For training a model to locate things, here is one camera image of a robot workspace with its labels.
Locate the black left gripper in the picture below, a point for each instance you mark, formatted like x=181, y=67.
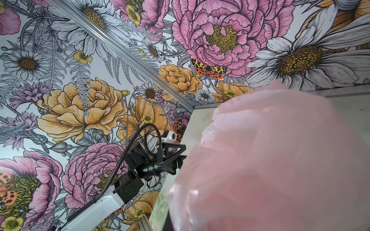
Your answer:
x=168, y=159

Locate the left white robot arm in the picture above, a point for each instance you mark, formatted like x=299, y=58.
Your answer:
x=121, y=190

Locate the pink plastic bag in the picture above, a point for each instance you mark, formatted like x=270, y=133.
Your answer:
x=274, y=159

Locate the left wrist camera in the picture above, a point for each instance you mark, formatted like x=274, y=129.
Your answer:
x=169, y=137

